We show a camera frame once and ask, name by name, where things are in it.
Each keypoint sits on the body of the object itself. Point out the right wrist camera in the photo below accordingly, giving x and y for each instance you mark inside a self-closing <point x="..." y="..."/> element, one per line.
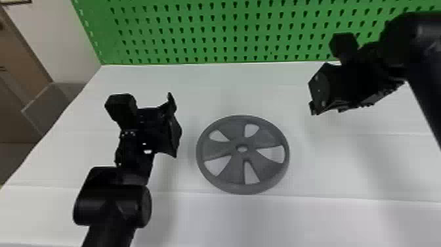
<point x="343" y="46"/>

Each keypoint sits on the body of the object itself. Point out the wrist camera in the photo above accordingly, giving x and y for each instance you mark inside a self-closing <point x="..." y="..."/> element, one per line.
<point x="343" y="46"/>
<point x="120" y="107"/>

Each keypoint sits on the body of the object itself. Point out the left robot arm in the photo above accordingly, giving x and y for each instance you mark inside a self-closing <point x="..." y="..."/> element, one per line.
<point x="112" y="200"/>

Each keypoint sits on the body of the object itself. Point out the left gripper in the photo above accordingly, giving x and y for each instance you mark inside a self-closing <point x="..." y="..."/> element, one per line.
<point x="151" y="126"/>

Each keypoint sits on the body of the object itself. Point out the grey wheel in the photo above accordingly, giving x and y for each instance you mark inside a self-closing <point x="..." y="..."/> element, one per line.
<point x="234" y="132"/>

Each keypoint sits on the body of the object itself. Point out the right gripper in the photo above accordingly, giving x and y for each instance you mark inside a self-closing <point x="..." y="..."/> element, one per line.
<point x="361" y="81"/>

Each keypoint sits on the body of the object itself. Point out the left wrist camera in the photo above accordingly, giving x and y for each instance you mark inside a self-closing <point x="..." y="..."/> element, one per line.
<point x="120" y="107"/>

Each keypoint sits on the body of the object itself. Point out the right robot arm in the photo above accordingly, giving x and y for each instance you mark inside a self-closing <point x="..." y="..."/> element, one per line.
<point x="422" y="51"/>

